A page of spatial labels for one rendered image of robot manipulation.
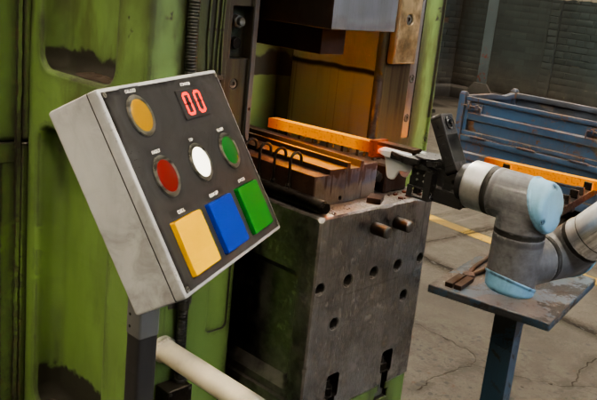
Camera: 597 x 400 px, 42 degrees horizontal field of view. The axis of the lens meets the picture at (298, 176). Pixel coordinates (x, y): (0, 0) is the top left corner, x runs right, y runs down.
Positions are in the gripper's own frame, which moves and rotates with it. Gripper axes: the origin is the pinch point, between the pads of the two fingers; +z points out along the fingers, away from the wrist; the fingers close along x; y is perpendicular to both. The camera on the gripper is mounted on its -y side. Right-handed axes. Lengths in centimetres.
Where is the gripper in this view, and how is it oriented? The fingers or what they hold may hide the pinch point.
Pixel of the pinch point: (386, 148)
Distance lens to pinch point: 156.8
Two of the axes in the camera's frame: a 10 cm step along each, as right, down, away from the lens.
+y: -1.1, 9.6, 2.5
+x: 6.9, -1.0, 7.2
